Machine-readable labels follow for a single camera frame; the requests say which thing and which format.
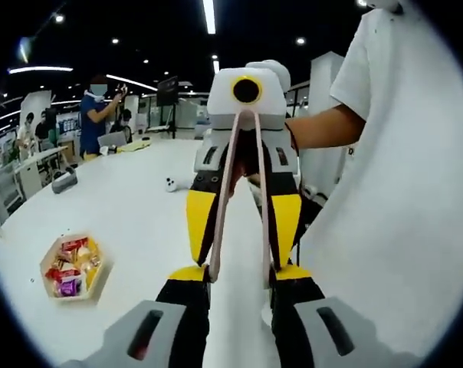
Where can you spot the black screen on tripod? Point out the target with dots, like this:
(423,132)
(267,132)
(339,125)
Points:
(167,91)

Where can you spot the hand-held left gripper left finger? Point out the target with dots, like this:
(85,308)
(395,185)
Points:
(166,306)

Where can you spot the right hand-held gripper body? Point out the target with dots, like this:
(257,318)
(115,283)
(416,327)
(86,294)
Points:
(224,96)

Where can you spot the grey laptop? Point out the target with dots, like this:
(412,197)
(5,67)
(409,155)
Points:
(112,140)

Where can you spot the dark red food bar packet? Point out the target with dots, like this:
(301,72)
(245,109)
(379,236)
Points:
(63,274)

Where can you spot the pink food tongs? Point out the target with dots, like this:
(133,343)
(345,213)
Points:
(220,230)

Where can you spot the person's right hand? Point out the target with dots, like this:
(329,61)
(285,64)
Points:
(243,168)

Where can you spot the white game controller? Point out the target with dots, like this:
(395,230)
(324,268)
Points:
(171,184)

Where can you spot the small red food packet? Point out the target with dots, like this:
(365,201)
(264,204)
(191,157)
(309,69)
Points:
(75,244)

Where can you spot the operator in white shirt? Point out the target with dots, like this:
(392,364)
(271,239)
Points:
(400,172)

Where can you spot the yellow cloth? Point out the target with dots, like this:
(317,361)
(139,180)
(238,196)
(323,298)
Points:
(135,145)

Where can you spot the thin curved ceiling light strip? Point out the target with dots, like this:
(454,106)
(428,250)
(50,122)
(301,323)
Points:
(40,69)

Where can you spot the grey headset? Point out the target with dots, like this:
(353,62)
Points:
(64,184)

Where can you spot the purple food packet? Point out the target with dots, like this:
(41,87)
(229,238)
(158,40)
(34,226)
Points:
(68,287)

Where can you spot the cream hexagonal container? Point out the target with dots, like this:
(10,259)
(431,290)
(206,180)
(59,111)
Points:
(47,264)

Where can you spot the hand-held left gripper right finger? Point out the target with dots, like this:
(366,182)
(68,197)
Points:
(293,306)

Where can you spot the group of round ceiling downlights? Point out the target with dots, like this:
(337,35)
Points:
(115,40)

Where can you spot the thick curved ceiling light strip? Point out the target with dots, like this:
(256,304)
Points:
(209,15)

